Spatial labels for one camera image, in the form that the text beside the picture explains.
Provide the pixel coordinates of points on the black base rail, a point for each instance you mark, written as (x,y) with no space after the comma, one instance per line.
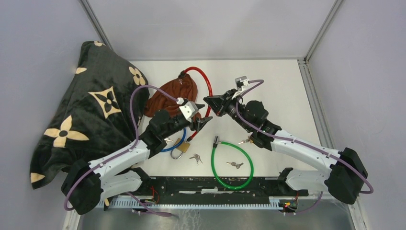
(208,191)

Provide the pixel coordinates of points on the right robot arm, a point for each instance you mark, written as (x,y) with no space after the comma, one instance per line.
(340,173)

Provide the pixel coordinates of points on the green cable lock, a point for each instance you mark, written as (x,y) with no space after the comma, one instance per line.
(216,142)

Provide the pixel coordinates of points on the small brass padlock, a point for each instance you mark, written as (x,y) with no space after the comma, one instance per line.
(247,140)

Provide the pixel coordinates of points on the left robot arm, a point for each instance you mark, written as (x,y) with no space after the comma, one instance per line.
(89,182)

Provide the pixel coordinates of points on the large brass padlock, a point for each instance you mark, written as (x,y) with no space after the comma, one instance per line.
(178,152)

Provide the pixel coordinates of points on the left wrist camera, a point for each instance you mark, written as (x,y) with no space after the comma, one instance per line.
(188,109)

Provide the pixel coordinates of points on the aluminium frame right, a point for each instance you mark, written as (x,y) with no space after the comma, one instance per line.
(357,218)

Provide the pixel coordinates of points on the brown cloth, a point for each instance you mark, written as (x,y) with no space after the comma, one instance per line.
(183,87)

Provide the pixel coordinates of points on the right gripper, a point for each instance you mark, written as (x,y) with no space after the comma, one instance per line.
(218,106)

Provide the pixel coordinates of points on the blue cable lock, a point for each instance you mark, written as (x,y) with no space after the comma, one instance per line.
(177,144)

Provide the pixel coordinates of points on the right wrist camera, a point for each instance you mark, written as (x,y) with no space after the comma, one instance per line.
(242,83)

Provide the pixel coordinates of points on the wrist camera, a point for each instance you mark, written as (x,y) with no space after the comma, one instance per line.
(242,83)
(188,109)

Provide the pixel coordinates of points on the black floral blanket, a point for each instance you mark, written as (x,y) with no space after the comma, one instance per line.
(96,116)

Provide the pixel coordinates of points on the key bunch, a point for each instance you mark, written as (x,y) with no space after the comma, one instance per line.
(197,158)
(237,165)

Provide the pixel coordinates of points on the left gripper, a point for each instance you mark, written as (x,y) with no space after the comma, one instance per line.
(200,122)

